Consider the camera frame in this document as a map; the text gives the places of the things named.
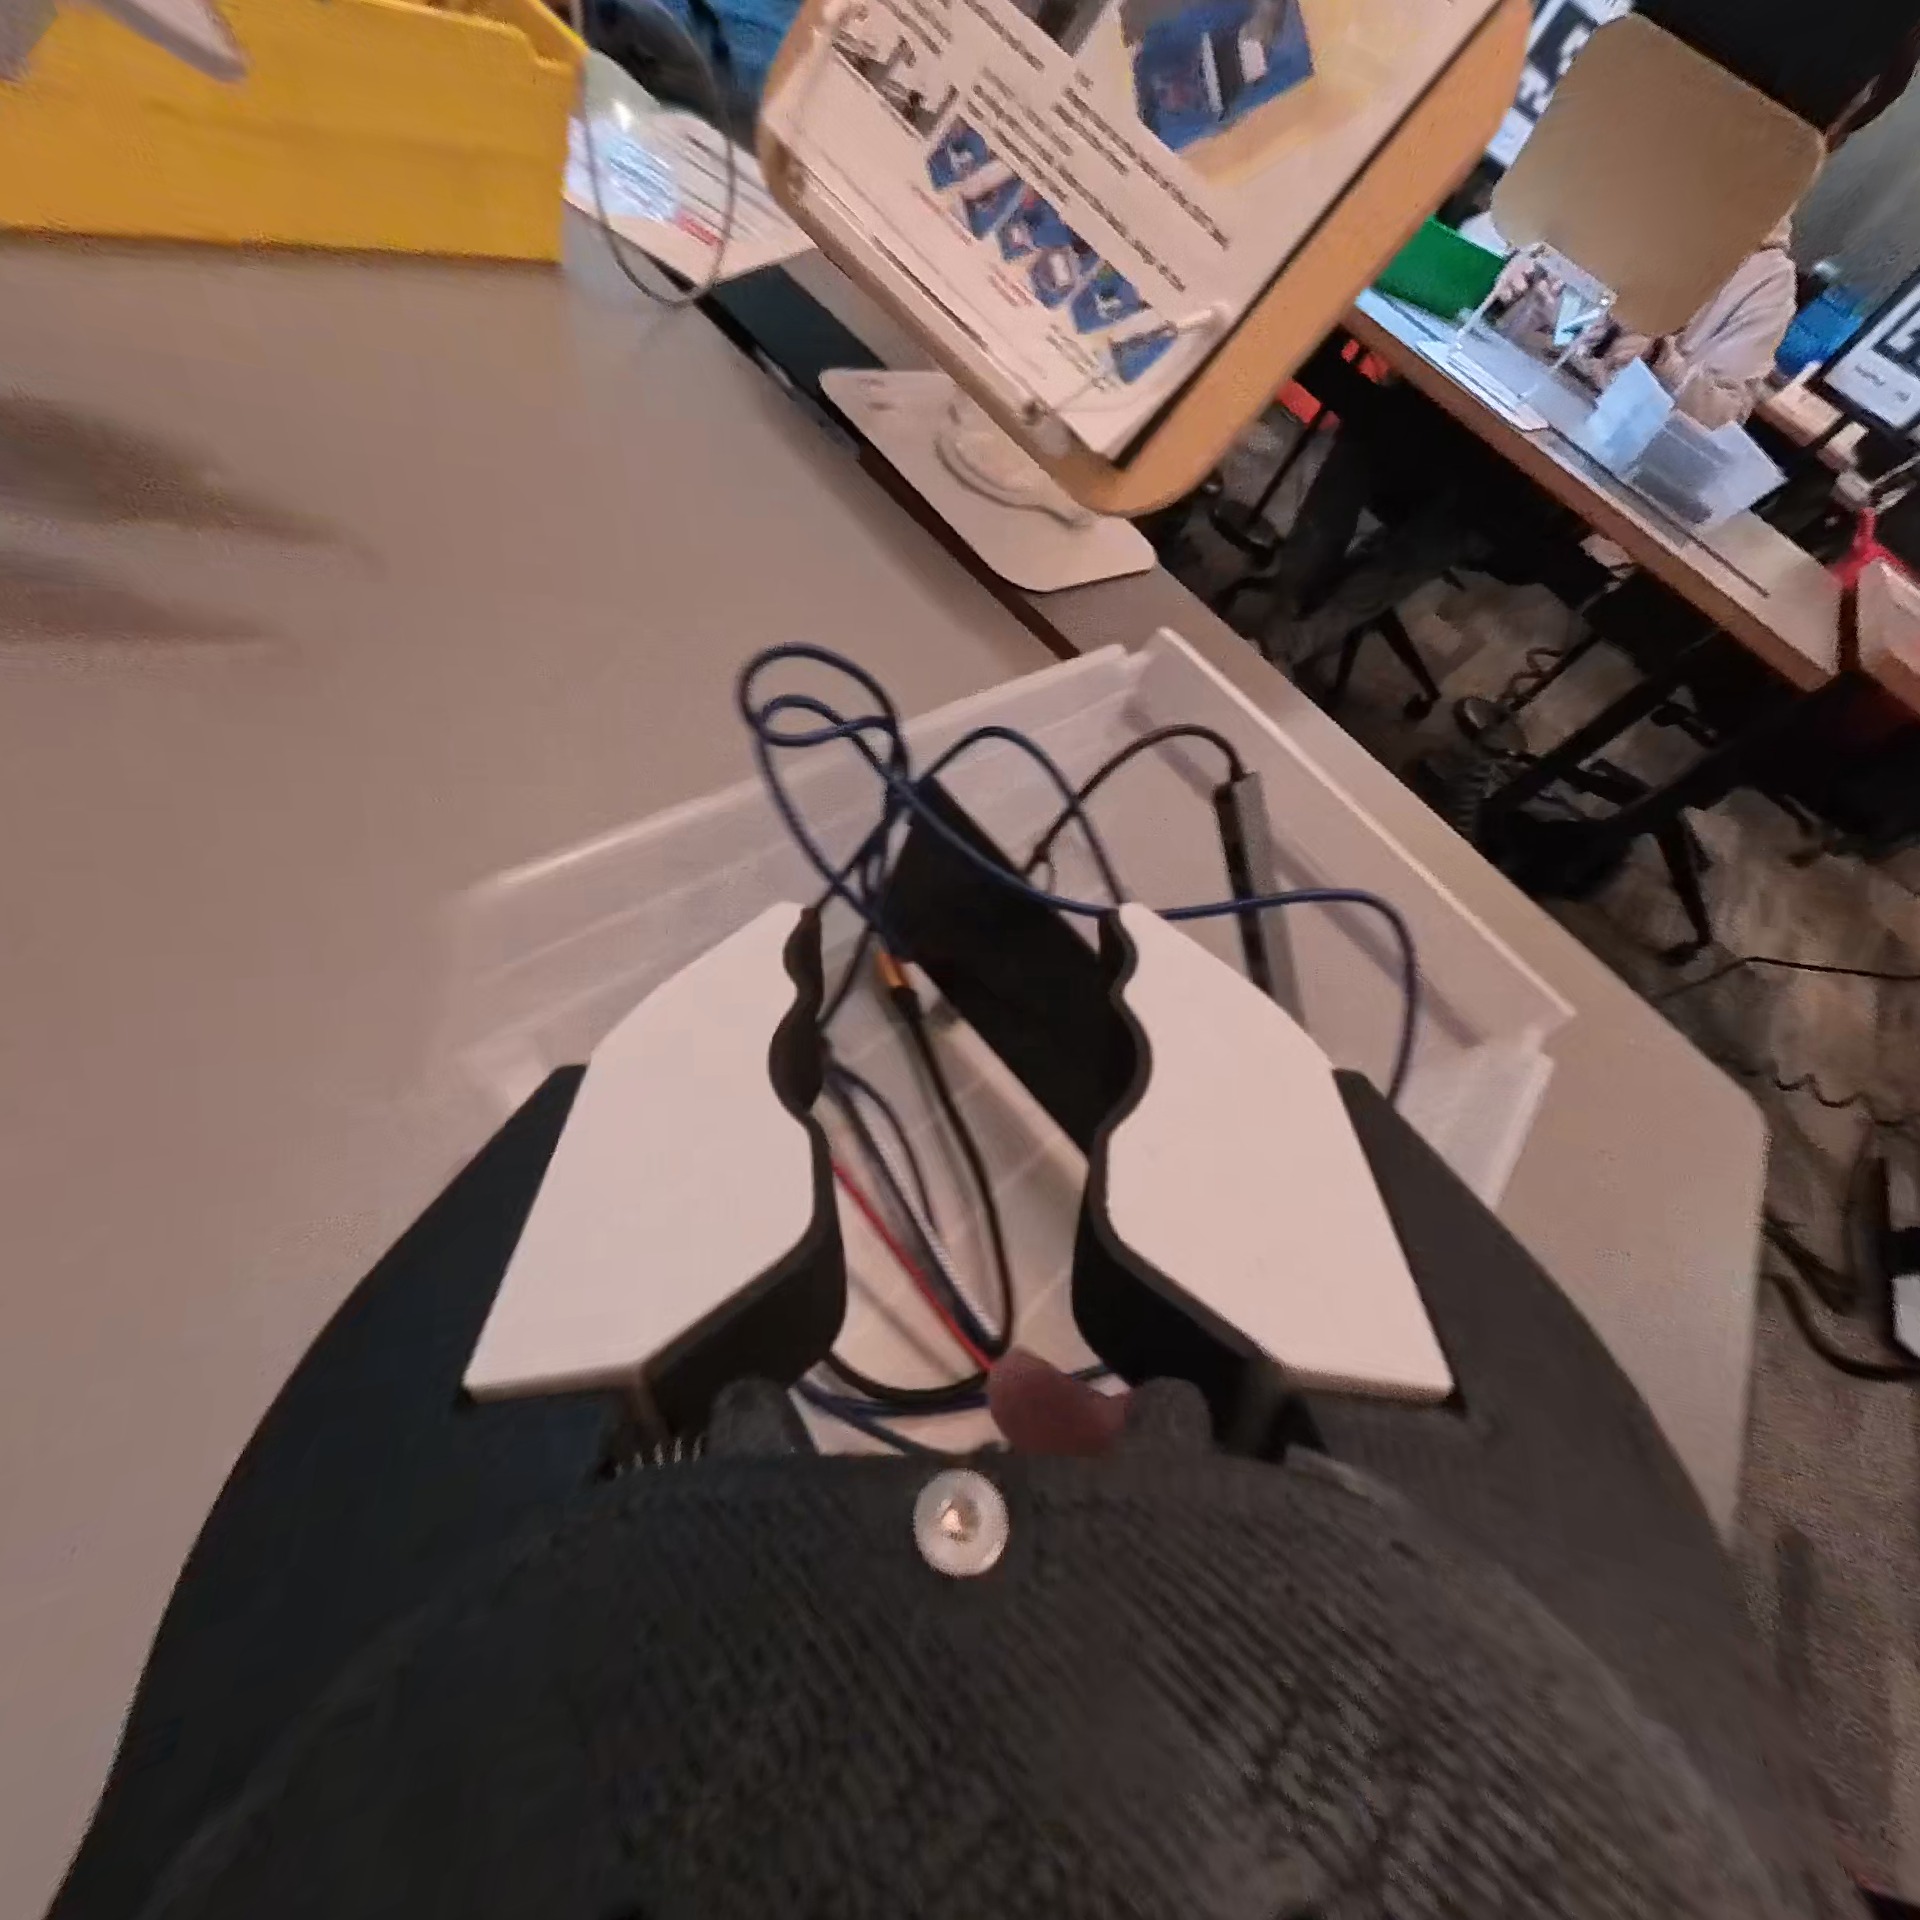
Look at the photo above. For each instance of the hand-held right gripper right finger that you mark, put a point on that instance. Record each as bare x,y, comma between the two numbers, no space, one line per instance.
1274,1200

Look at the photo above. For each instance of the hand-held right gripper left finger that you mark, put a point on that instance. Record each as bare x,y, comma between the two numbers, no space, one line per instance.
662,1200

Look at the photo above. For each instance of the yellow plastic bin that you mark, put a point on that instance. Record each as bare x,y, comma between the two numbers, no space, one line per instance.
272,134

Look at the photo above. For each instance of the clear plastic bin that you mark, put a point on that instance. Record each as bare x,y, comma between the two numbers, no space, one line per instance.
1412,960

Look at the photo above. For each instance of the black bin divider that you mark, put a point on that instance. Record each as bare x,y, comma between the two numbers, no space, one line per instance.
1007,960

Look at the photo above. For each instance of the illustrated instruction board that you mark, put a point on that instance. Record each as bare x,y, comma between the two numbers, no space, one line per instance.
1111,211

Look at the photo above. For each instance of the printed paper sheet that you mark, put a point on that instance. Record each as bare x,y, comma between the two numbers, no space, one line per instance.
678,197

